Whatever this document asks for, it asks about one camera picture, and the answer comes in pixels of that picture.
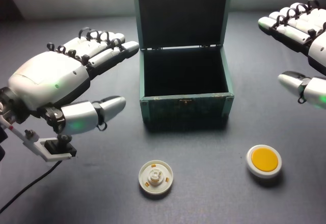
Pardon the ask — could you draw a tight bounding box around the white round yellow button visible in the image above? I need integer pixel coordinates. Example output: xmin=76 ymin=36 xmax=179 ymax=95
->
xmin=246 ymin=144 xmax=282 ymax=179

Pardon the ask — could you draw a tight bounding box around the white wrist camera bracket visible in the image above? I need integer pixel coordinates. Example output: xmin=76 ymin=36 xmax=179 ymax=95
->
xmin=0 ymin=117 xmax=78 ymax=163

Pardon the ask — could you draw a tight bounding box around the teal floral wooden chest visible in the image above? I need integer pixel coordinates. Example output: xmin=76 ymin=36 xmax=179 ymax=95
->
xmin=132 ymin=0 xmax=235 ymax=132

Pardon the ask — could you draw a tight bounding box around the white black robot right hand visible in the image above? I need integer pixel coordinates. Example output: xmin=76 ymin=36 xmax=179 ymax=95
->
xmin=258 ymin=0 xmax=326 ymax=110

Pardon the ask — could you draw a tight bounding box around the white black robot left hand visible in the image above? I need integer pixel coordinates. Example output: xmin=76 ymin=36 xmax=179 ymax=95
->
xmin=7 ymin=27 xmax=140 ymax=136

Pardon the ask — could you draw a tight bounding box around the thin black cable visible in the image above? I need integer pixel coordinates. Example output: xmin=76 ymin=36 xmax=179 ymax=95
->
xmin=0 ymin=160 xmax=63 ymax=209

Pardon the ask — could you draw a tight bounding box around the grey table cloth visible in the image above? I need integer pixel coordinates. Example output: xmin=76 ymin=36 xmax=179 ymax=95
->
xmin=0 ymin=11 xmax=326 ymax=224

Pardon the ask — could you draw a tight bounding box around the white disc with yellow tabs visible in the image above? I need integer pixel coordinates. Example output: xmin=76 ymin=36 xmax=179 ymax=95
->
xmin=138 ymin=159 xmax=174 ymax=196

